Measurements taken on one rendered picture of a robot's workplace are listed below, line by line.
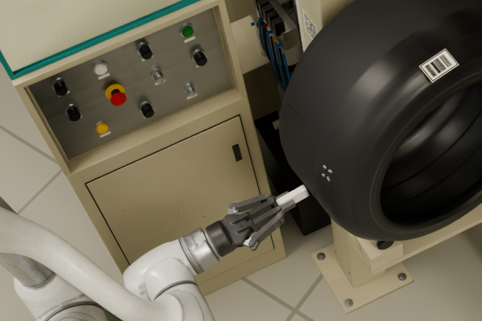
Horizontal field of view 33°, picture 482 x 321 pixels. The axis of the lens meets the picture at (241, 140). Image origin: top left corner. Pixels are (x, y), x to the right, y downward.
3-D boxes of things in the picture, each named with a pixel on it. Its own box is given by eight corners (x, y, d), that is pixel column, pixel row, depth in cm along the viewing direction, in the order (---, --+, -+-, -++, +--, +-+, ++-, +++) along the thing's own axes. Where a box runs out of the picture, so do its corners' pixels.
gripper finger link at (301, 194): (277, 202, 177) (278, 204, 176) (305, 186, 177) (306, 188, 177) (280, 208, 179) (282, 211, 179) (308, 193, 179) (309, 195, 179)
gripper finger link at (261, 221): (233, 227, 176) (235, 232, 175) (278, 203, 176) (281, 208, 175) (238, 236, 179) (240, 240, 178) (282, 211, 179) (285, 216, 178)
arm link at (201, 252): (174, 231, 177) (199, 217, 177) (188, 249, 184) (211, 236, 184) (189, 263, 171) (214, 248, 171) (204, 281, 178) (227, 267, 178)
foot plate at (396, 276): (310, 255, 295) (310, 252, 293) (375, 224, 299) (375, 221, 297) (346, 314, 278) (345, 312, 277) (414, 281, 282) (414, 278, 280)
